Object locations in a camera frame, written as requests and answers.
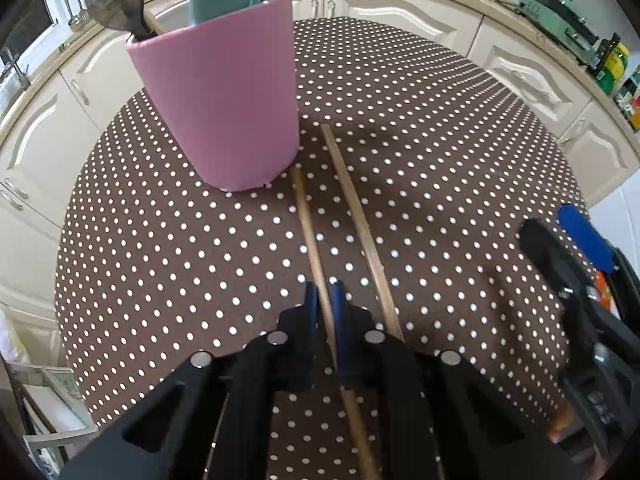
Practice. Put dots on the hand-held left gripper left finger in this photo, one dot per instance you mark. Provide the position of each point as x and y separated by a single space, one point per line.
311 305

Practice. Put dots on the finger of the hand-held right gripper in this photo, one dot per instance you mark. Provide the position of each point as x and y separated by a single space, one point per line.
550 255
587 237

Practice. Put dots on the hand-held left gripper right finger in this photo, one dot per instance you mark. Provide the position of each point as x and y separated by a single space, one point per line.
339 310

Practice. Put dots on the long brown chopstick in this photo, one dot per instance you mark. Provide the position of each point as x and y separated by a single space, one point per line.
350 190
307 230

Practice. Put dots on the pink cup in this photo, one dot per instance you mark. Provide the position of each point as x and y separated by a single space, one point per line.
225 100

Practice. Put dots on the person's right hand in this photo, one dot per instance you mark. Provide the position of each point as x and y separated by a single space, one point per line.
561 422

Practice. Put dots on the brown polka dot tablecloth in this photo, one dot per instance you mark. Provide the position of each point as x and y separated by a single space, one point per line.
450 160

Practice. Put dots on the green bottle yellow cap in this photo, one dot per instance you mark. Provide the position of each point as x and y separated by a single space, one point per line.
615 67

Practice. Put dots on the dark oil bottle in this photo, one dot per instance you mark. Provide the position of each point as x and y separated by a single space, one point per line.
606 55

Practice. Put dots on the green electric cooker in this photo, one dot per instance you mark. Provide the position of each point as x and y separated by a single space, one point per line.
560 20

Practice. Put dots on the stainless steel sink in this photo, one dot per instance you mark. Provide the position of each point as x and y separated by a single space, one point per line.
10 85

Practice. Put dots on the hanging steel ladle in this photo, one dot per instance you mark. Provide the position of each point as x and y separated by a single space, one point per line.
75 10

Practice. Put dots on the white framed window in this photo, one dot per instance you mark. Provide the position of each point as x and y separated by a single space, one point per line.
22 30

